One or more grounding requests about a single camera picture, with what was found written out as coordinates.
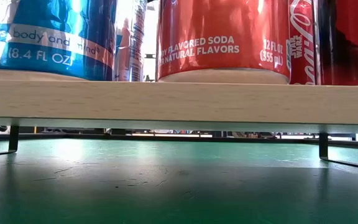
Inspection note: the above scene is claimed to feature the red Fanta can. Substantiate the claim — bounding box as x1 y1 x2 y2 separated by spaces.
155 0 291 84

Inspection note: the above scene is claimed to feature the black aluminium station frame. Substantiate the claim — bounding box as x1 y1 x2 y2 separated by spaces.
0 133 358 150

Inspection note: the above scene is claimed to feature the red Coca-Cola can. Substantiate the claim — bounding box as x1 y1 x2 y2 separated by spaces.
314 0 358 86
286 0 318 85

